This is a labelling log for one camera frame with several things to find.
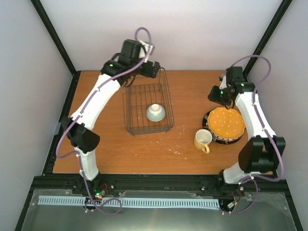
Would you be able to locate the grey wire dish rack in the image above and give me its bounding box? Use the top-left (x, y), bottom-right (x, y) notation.
top-left (122, 67), bottom-right (174, 136)

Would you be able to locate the light green ceramic bowl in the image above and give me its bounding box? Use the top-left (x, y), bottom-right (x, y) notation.
top-left (146, 103), bottom-right (166, 122)

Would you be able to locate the yellow ceramic mug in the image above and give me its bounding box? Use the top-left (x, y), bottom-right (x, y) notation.
top-left (194, 129), bottom-right (212, 154)

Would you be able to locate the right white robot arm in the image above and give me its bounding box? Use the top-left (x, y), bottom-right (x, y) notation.
top-left (204, 66), bottom-right (286, 185)

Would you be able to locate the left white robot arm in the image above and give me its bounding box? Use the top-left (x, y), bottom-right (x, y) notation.
top-left (61, 39), bottom-right (160, 194)

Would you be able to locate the black striped plate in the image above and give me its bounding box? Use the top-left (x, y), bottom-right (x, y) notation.
top-left (202, 111), bottom-right (242, 145)

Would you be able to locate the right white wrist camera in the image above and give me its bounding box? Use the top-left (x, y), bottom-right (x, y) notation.
top-left (219, 75), bottom-right (228, 90)

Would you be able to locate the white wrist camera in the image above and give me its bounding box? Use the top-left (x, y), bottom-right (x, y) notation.
top-left (219, 75), bottom-right (228, 90)
top-left (138, 39), bottom-right (155, 63)

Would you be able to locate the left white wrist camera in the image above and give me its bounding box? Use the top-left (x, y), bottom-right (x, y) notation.
top-left (138, 39), bottom-right (155, 63)

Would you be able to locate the left black frame post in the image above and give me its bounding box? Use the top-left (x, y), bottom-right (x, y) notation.
top-left (30, 0), bottom-right (77, 75)

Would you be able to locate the black frame post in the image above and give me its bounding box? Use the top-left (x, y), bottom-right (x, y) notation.
top-left (30, 0), bottom-right (77, 75)
top-left (243, 0), bottom-right (293, 77)

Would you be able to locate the right black frame post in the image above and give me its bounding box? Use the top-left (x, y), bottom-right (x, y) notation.
top-left (243, 0), bottom-right (293, 77)

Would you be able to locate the black aluminium frame rail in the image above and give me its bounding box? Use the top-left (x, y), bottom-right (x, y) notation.
top-left (30, 174), bottom-right (289, 197)

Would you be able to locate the light blue slotted cable duct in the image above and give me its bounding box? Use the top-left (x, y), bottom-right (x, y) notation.
top-left (37, 195), bottom-right (219, 210)

